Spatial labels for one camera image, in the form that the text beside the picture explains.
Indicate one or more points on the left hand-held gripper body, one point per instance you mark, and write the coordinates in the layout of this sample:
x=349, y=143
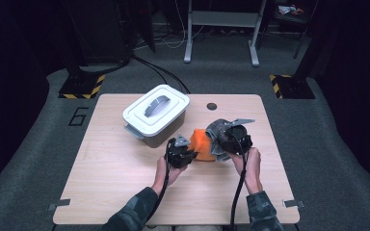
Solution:
x=178, y=157

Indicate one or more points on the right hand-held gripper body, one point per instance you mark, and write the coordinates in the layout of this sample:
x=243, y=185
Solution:
x=237, y=139

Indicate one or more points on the orange plush toy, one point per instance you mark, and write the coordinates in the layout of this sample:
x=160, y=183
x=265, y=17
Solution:
x=200, y=146

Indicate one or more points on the grey fluffy cloth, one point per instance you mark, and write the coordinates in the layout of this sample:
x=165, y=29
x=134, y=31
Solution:
x=215, y=131

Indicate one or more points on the translucent brown storage box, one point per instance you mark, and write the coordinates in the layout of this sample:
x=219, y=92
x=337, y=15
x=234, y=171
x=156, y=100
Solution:
x=167, y=133

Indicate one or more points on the person's left hand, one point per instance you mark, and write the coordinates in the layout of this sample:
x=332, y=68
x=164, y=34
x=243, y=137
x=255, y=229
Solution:
x=159, y=174

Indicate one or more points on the person's right hand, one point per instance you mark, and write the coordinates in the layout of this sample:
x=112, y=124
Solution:
x=253, y=170

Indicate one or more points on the black round table grommet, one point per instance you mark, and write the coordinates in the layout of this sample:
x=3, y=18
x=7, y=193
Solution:
x=212, y=106

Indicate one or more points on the grey tape strip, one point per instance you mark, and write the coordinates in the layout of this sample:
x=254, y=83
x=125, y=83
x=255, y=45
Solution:
x=59, y=204
x=294, y=203

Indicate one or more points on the dark shelf rack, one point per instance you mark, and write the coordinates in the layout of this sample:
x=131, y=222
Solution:
x=289, y=22

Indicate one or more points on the small colourful item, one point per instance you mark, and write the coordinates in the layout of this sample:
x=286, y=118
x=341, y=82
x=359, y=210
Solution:
x=287, y=9

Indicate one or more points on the black cabinet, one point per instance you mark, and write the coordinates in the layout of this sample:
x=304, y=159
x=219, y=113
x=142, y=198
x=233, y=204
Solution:
x=99, y=29

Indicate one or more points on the black yellow striped base plate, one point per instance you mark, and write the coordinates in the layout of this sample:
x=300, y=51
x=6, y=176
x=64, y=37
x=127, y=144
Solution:
x=294, y=87
x=80, y=86

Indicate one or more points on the white metal stand frame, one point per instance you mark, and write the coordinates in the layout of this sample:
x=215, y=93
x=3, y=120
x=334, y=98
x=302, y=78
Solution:
x=224, y=19

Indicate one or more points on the black stand post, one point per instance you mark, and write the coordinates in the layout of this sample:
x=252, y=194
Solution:
x=72, y=64

